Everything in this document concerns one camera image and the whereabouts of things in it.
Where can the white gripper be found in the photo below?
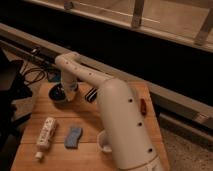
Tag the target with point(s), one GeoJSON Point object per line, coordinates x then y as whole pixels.
{"type": "Point", "coordinates": [71, 92]}

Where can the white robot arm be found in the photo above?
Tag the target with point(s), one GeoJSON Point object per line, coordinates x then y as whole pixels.
{"type": "Point", "coordinates": [118, 103]}

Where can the black striped comb block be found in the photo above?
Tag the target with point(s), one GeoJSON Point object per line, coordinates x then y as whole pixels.
{"type": "Point", "coordinates": [91, 95]}

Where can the blue object on floor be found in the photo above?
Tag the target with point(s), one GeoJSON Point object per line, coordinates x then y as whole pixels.
{"type": "Point", "coordinates": [54, 78]}

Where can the white lotion tube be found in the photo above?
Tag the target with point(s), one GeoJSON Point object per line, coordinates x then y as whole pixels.
{"type": "Point", "coordinates": [45, 136]}

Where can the blue sponge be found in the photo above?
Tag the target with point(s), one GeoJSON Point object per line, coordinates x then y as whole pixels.
{"type": "Point", "coordinates": [73, 137]}

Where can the black chair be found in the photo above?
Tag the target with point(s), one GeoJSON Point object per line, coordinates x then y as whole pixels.
{"type": "Point", "coordinates": [12, 87]}

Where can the white plastic cup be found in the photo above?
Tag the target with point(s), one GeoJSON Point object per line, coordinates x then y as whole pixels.
{"type": "Point", "coordinates": [103, 143]}

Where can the small red pocket knife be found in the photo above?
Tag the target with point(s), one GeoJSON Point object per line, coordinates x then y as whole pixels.
{"type": "Point", "coordinates": [143, 107]}

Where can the metal window bracket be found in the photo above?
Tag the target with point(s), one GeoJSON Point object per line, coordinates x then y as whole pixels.
{"type": "Point", "coordinates": [137, 13]}

